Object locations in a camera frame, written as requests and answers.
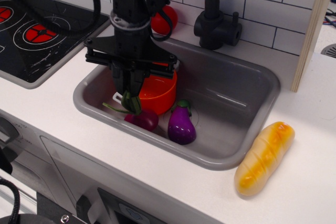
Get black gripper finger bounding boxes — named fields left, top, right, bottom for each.
left=129, top=70, right=150, bottom=97
left=110, top=62, right=130, bottom=95

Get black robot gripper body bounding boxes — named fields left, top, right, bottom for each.
left=84, top=28, right=177, bottom=79

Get purple toy beet green leaves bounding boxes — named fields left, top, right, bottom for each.
left=103, top=91, right=159, bottom=132

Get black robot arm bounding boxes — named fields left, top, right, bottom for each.
left=85, top=0, right=177, bottom=97

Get grey plastic sink basin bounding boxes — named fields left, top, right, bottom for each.
left=73, top=39, right=280, bottom=170

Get red toy tomato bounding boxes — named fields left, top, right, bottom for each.
left=151, top=5, right=178, bottom=35

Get purple toy eggplant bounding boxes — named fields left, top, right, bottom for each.
left=167, top=99, right=196, bottom=145

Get dark grey toy faucet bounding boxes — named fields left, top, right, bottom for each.
left=194, top=0, right=242, bottom=50

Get black toy stove top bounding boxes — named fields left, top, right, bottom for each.
left=0, top=0, right=114, bottom=90

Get white toy oven front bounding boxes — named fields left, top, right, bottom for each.
left=1, top=113, right=206, bottom=223

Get grey oven knob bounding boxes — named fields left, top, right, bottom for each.
left=0, top=118, right=19, bottom=144

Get toy bread loaf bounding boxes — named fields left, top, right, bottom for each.
left=234, top=122, right=295, bottom=196

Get light wooden side panel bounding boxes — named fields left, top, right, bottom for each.
left=290, top=0, right=330, bottom=92

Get grey round drain grate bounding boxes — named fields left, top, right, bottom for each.
left=321, top=44, right=336, bottom=58

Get orange toy pot grey handles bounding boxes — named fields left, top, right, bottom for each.
left=111, top=71, right=177, bottom=115

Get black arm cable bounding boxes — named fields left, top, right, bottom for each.
left=0, top=0, right=102, bottom=35

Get black metal base plate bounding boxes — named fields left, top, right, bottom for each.
left=1, top=194, right=85, bottom=223

